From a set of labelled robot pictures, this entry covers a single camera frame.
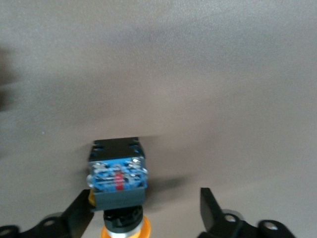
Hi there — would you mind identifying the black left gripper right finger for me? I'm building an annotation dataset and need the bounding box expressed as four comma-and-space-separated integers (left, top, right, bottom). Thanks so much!
198, 187, 295, 238

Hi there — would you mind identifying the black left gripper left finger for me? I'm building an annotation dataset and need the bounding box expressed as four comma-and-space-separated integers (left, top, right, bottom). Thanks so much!
0, 190, 96, 238

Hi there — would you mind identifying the yellow mushroom push button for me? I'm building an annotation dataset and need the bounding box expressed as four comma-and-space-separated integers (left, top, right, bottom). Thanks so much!
86, 136, 153, 238

